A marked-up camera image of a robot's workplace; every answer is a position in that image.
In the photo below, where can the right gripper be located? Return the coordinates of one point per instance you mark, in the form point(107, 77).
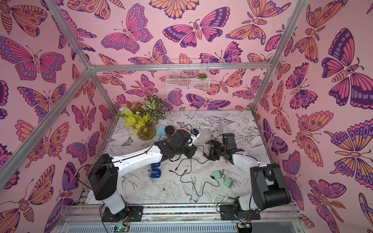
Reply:
point(215, 150)

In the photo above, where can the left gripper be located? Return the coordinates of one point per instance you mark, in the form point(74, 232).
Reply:
point(193, 150)

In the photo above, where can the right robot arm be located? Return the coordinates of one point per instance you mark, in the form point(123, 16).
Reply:
point(268, 186)

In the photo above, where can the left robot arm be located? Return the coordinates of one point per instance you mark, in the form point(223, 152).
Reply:
point(104, 174)

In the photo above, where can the green charger adapter left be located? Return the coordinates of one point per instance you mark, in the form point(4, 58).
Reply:
point(217, 174)

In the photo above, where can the green charger adapter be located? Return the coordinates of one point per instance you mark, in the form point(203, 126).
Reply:
point(228, 182)
point(217, 174)

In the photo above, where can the green charger adapter right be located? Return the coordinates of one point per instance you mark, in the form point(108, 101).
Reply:
point(228, 182)

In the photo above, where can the blue clip bottom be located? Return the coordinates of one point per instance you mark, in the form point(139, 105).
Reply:
point(155, 173)

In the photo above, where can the potted green plant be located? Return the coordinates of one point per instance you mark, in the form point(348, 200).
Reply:
point(143, 117)

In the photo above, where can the small succulent in basket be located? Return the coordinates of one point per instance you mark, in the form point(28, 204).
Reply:
point(202, 76)

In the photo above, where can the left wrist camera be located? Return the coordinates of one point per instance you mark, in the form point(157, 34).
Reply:
point(194, 136)

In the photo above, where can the white wire basket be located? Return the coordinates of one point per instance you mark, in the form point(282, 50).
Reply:
point(183, 74)

